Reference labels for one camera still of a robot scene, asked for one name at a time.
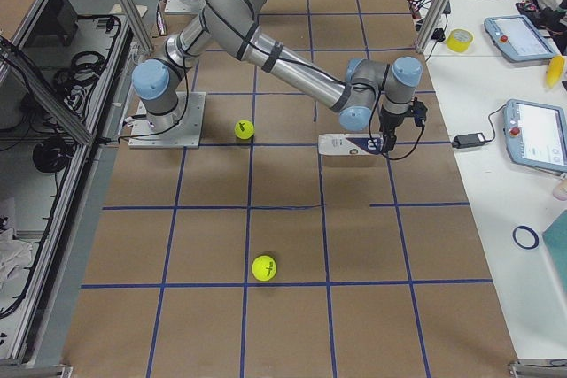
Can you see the teal box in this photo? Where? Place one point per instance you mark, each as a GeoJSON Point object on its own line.
{"type": "Point", "coordinates": [555, 240]}

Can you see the teach pendant near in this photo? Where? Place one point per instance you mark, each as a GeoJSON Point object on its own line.
{"type": "Point", "coordinates": [535, 135]}

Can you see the teach pendant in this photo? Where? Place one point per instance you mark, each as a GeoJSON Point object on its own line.
{"type": "Point", "coordinates": [518, 39]}
{"type": "Point", "coordinates": [535, 135]}

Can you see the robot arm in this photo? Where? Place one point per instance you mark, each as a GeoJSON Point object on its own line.
{"type": "Point", "coordinates": [370, 89]}

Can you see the tennis ball near base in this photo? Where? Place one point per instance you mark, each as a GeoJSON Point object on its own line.
{"type": "Point", "coordinates": [244, 130]}

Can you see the teach pendant far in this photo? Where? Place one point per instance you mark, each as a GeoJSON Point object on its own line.
{"type": "Point", "coordinates": [518, 39]}

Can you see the clear tennis ball can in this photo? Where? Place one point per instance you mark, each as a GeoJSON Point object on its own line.
{"type": "Point", "coordinates": [349, 145]}

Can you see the tennis ball near camera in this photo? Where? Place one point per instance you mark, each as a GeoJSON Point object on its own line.
{"type": "Point", "coordinates": [264, 268]}

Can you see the yellow tape roll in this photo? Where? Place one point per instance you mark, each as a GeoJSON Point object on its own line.
{"type": "Point", "coordinates": [459, 40]}

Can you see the yellow banana toy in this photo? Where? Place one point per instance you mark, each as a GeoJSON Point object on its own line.
{"type": "Point", "coordinates": [554, 71]}

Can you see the black power adapter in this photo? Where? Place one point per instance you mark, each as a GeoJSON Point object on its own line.
{"type": "Point", "coordinates": [471, 140]}

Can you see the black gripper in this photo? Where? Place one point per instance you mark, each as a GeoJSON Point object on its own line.
{"type": "Point", "coordinates": [389, 123]}

